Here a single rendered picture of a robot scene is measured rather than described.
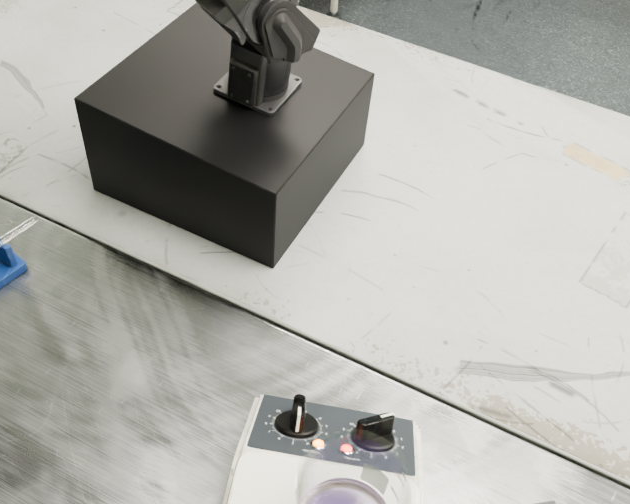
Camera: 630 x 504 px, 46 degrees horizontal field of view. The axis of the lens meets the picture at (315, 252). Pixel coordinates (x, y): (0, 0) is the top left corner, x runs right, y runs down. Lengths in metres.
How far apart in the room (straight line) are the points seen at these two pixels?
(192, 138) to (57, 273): 0.18
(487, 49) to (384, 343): 2.17
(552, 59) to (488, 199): 2.01
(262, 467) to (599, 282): 0.41
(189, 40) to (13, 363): 0.35
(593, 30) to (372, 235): 2.36
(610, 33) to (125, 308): 2.57
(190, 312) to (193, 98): 0.20
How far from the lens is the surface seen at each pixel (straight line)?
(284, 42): 0.65
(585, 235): 0.80
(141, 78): 0.73
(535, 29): 2.93
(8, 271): 0.71
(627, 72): 2.84
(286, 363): 0.63
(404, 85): 0.93
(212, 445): 0.60
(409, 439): 0.56
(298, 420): 0.53
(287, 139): 0.67
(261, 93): 0.69
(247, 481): 0.49
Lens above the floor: 1.43
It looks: 49 degrees down
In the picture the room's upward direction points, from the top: 6 degrees clockwise
